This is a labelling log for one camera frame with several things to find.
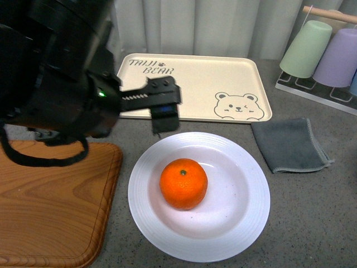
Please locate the white round plate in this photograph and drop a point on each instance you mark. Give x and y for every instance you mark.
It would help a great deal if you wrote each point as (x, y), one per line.
(230, 218)

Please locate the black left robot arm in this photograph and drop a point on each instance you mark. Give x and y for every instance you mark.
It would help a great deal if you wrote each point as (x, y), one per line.
(57, 72)

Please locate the purple cup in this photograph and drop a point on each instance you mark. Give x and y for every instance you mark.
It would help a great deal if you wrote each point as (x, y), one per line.
(338, 63)

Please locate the blue cup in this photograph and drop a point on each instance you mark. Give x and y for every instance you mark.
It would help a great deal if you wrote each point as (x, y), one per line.
(353, 86)

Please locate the wooden cutting board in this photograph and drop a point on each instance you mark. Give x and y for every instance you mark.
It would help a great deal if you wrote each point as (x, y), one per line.
(57, 216)

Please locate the green cup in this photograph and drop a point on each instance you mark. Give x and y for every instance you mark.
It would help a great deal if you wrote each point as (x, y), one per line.
(306, 50)

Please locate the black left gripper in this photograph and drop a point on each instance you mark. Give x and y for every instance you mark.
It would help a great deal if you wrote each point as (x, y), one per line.
(91, 105)

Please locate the white cup holder rack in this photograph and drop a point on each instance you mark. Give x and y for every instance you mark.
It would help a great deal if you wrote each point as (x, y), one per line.
(339, 98)

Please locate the beige bear tray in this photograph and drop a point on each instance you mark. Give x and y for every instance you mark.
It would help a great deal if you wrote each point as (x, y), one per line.
(213, 89)

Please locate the grey folded cloth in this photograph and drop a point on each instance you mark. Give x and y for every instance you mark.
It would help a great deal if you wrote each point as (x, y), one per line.
(289, 146)

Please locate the orange fruit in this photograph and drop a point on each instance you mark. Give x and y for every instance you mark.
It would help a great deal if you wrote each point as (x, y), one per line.
(183, 184)

